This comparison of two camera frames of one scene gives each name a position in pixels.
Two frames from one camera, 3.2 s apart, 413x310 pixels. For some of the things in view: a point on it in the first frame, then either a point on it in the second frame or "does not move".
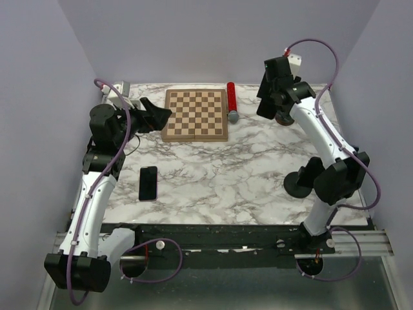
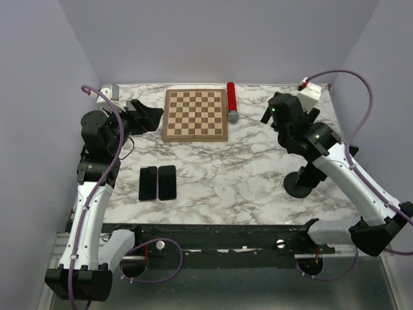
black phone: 268,94 → 167,183
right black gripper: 297,80 → 310,115
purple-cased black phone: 148,190 does not move
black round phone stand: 291,188 does not move
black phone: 307,174 does not move
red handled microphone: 233,115 does not move
